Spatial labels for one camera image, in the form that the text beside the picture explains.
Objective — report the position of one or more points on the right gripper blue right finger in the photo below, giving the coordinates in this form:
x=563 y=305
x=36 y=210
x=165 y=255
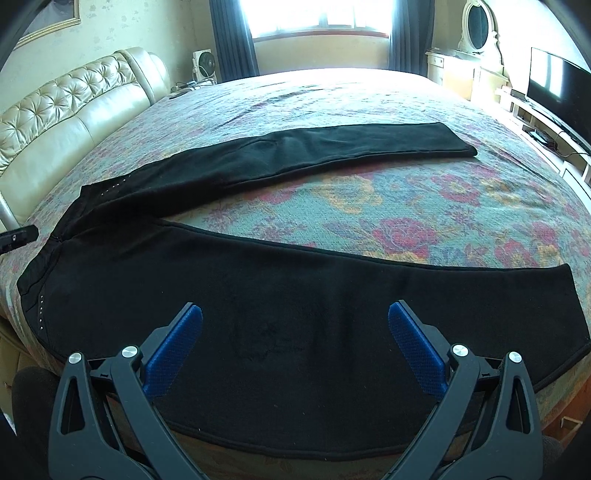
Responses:
x=507 y=442

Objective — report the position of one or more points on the navy curtain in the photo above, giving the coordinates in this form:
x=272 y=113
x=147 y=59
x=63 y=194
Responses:
x=236 y=55
x=411 y=36

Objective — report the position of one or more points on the white oval vanity mirror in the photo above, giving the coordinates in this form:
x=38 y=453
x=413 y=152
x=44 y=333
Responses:
x=479 y=35

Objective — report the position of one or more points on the gold framed wall picture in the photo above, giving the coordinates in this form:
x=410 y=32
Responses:
x=55 y=16

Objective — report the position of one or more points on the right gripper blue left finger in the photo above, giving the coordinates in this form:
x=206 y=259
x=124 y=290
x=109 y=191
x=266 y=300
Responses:
x=104 y=424

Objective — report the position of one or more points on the white desk fan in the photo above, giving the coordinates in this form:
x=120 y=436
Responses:
x=203 y=67

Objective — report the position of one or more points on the cream tufted leather headboard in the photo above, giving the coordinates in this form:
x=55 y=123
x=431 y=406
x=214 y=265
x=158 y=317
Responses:
x=48 y=132

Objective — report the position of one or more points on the white tv console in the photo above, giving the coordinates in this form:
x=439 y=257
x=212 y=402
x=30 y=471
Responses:
x=561 y=146

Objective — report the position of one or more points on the left navy curtain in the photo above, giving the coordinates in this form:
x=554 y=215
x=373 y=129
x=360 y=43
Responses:
x=236 y=55

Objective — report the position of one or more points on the black pants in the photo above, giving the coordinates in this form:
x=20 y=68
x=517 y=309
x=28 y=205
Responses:
x=296 y=357

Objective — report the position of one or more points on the right navy curtain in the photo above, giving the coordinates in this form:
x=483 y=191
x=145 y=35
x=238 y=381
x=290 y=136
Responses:
x=411 y=36

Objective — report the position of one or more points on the black flat television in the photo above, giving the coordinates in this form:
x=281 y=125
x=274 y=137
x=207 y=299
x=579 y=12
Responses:
x=562 y=89

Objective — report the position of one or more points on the white dresser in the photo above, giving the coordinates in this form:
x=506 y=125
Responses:
x=466 y=76

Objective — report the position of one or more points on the floral bedspread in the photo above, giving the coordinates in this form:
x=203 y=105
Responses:
x=505 y=209

